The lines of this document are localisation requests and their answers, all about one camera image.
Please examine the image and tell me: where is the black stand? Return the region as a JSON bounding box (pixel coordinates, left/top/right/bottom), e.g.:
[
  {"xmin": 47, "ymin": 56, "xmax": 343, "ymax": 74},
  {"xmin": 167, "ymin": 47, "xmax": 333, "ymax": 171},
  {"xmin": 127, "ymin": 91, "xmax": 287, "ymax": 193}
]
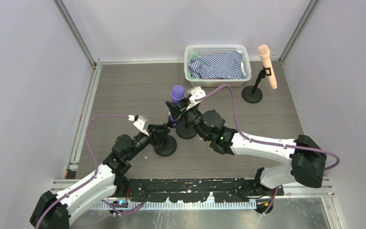
[
  {"xmin": 175, "ymin": 119, "xmax": 197, "ymax": 140},
  {"xmin": 241, "ymin": 67, "xmax": 271, "ymax": 104},
  {"xmin": 154, "ymin": 133, "xmax": 177, "ymax": 157}
]

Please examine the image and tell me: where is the purple microphone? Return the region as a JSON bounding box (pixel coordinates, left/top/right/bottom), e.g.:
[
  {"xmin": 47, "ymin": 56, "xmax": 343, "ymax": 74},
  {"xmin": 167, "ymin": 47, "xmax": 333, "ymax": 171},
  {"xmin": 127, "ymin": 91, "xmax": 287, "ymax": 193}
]
[{"xmin": 168, "ymin": 85, "xmax": 185, "ymax": 128}]

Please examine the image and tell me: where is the black stand front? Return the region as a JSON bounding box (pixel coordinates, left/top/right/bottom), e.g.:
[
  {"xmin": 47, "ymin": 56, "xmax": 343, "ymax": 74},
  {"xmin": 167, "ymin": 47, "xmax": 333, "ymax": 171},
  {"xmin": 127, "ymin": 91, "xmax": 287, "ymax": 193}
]
[{"xmin": 241, "ymin": 67, "xmax": 271, "ymax": 104}]

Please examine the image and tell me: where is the peach microphone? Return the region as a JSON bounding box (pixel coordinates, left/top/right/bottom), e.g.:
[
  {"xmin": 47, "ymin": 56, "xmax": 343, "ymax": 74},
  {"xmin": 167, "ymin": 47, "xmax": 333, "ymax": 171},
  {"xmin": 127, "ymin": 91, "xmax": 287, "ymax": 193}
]
[{"xmin": 258, "ymin": 44, "xmax": 277, "ymax": 89}]

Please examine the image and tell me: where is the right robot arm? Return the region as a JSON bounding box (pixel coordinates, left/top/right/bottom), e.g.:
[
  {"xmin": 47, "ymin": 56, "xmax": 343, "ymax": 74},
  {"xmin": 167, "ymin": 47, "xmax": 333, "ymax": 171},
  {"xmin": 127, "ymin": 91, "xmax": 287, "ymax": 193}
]
[{"xmin": 166, "ymin": 101, "xmax": 326, "ymax": 190}]

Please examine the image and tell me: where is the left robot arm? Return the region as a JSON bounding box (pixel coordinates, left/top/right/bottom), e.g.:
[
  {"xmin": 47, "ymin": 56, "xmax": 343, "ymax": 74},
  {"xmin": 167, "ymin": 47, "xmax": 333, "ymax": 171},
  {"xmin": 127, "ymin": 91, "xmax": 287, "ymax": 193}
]
[{"xmin": 30, "ymin": 124, "xmax": 171, "ymax": 229}]

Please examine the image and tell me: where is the green cloth item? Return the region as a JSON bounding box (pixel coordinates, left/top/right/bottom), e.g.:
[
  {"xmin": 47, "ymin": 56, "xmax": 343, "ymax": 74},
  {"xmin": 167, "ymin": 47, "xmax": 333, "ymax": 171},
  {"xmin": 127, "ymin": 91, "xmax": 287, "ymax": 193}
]
[{"xmin": 189, "ymin": 51, "xmax": 198, "ymax": 60}]

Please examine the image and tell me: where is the blue striped cloth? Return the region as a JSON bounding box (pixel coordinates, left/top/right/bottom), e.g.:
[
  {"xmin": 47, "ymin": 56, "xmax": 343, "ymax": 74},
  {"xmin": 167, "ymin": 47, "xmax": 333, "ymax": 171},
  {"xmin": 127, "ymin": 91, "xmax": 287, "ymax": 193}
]
[{"xmin": 187, "ymin": 51, "xmax": 246, "ymax": 80}]

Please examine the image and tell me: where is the white plastic basket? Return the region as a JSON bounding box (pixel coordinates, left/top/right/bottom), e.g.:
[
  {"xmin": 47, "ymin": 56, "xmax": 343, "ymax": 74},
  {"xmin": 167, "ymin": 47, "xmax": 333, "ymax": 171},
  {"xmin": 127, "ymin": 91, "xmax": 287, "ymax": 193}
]
[{"xmin": 184, "ymin": 45, "xmax": 252, "ymax": 87}]

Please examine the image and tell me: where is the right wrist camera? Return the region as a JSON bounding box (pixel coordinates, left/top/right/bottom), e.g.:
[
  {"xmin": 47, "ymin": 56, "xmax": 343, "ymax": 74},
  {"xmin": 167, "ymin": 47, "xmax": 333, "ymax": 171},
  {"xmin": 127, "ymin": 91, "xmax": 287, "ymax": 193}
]
[{"xmin": 186, "ymin": 86, "xmax": 206, "ymax": 110}]

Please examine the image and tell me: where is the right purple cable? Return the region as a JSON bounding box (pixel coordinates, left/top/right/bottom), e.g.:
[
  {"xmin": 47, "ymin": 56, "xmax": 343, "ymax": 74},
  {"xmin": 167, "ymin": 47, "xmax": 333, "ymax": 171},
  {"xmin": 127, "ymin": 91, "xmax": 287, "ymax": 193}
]
[{"xmin": 194, "ymin": 84, "xmax": 341, "ymax": 171}]

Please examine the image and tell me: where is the purple cable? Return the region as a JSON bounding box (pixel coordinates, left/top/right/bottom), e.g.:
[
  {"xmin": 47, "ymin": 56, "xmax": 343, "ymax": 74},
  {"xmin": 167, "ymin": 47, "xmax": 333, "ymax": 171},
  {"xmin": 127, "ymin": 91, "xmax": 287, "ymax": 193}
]
[
  {"xmin": 194, "ymin": 84, "xmax": 341, "ymax": 171},
  {"xmin": 34, "ymin": 114, "xmax": 136, "ymax": 229}
]

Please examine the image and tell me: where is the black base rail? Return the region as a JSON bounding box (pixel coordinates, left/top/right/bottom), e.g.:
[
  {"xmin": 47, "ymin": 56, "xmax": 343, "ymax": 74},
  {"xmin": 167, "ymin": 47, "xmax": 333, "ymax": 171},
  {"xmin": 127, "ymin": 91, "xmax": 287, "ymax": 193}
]
[{"xmin": 49, "ymin": 177, "xmax": 332, "ymax": 211}]

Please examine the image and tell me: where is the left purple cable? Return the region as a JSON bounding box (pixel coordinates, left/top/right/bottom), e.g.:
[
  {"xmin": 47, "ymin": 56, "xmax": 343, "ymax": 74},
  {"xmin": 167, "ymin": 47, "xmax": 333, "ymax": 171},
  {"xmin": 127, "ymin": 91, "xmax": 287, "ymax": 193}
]
[{"xmin": 34, "ymin": 114, "xmax": 136, "ymax": 229}]

